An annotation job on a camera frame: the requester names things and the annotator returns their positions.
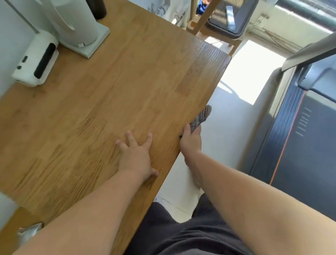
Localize person's left hand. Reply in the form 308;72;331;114
115;130;159;182

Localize white oblong device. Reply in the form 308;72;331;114
11;29;59;88

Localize plain wooden chair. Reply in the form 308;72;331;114
186;0;243;57

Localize blue item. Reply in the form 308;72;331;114
196;0;212;15

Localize white radiator pipes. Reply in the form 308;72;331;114
147;0;191;28

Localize black treadmill orange stripe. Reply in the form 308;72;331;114
240;31;336;221

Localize person's right hand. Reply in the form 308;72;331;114
179;123;203;158

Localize black shorts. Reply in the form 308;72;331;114
123;193;254;255

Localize black bottle orange cap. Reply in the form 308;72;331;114
85;0;107;20

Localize person's left forearm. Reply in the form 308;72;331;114
13;169;153;255

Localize striped cleaning cloth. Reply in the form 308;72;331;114
180;104;212;137

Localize person's right forearm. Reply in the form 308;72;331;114
183;151;336;255

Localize black ridged tray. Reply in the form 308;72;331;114
204;0;259;40

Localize white cylinder appliance square base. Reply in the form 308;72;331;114
35;0;111;59

